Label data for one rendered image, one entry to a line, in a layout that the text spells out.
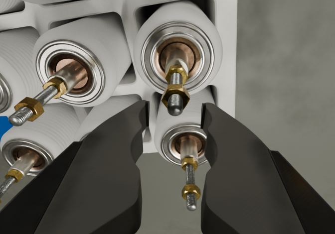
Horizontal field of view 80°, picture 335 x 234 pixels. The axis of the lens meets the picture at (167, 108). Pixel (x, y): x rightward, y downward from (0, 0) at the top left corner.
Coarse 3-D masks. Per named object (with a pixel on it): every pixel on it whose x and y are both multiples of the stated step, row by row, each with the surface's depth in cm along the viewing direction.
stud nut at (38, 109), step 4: (24, 100) 16; (28, 100) 16; (32, 100) 16; (36, 100) 16; (20, 104) 15; (24, 104) 15; (28, 104) 15; (32, 104) 16; (36, 104) 16; (40, 104) 16; (16, 108) 16; (32, 108) 16; (36, 108) 16; (40, 108) 16; (32, 112) 16; (36, 112) 16; (40, 112) 16; (32, 116) 16; (36, 116) 16; (28, 120) 16; (32, 120) 16
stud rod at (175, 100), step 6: (174, 78) 16; (180, 78) 16; (174, 96) 13; (180, 96) 13; (168, 102) 13; (174, 102) 12; (180, 102) 13; (168, 108) 12; (174, 108) 12; (180, 108) 12; (174, 114) 13
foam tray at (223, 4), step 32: (96, 0) 25; (128, 0) 25; (160, 0) 24; (192, 0) 34; (224, 0) 24; (128, 32) 27; (224, 32) 26; (224, 64) 28; (160, 96) 39; (224, 96) 31
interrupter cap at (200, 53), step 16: (160, 32) 19; (176, 32) 19; (192, 32) 19; (144, 48) 20; (160, 48) 20; (176, 48) 20; (192, 48) 20; (208, 48) 20; (144, 64) 21; (160, 64) 21; (192, 64) 21; (208, 64) 21; (160, 80) 22; (192, 80) 22
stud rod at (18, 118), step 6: (48, 90) 18; (54, 90) 19; (36, 96) 17; (42, 96) 17; (48, 96) 18; (42, 102) 17; (24, 108) 15; (12, 114) 15; (18, 114) 15; (24, 114) 15; (30, 114) 16; (12, 120) 15; (18, 120) 15; (24, 120) 15
